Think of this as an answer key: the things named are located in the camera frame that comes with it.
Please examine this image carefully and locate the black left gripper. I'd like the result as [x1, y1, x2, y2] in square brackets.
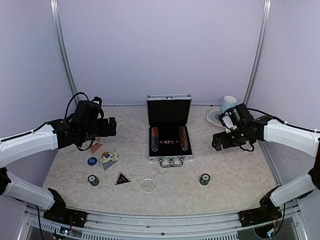
[80, 116, 117, 143]

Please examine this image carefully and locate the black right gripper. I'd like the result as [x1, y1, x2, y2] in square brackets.
[211, 126, 248, 151]

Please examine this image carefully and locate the blue playing card deck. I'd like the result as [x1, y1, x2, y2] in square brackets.
[98, 149, 119, 171]

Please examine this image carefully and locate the aluminium poker case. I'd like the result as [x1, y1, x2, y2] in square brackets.
[146, 93, 193, 168]

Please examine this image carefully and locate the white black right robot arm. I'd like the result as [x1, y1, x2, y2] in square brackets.
[211, 103, 320, 227]

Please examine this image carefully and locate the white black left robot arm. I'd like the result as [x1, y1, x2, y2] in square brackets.
[0, 97, 117, 228]

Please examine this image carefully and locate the red playing card deck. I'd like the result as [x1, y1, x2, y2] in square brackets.
[89, 137, 104, 155]

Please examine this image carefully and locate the orange round button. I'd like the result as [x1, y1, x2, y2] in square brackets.
[101, 151, 109, 158]

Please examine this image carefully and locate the white swirl plate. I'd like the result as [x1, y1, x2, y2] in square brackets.
[206, 106, 225, 129]

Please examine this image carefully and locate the right poker chip row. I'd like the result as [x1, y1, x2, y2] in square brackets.
[178, 126, 189, 151]

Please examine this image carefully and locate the poker chip row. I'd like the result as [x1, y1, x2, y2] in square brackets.
[150, 127, 160, 152]
[178, 126, 189, 151]

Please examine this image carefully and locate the blue small blind button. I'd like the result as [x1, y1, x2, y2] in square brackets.
[87, 157, 98, 166]

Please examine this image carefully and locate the light blue ribbed cup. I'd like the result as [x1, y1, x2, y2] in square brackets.
[221, 95, 238, 114]

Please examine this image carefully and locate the right green chip stack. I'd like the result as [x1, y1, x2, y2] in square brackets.
[199, 173, 211, 186]

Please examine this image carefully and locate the green chip stack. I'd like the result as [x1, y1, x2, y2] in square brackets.
[87, 174, 100, 187]
[199, 173, 211, 186]

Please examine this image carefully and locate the left poker chip row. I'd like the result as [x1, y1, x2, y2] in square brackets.
[150, 127, 160, 152]

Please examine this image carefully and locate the black triangular dealer button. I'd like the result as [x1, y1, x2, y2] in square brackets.
[115, 171, 131, 185]

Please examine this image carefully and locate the red dice row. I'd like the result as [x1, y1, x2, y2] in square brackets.
[159, 140, 175, 145]

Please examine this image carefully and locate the left green chip stack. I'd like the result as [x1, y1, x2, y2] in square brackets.
[87, 174, 100, 187]

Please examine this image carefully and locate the clear round plastic lid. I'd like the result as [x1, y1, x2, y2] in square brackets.
[140, 178, 156, 193]

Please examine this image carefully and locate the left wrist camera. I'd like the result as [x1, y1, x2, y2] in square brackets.
[91, 96, 102, 105]

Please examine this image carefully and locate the front aluminium rail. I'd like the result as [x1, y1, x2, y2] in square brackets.
[17, 204, 308, 240]

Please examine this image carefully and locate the right aluminium frame post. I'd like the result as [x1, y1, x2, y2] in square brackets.
[243, 0, 272, 105]

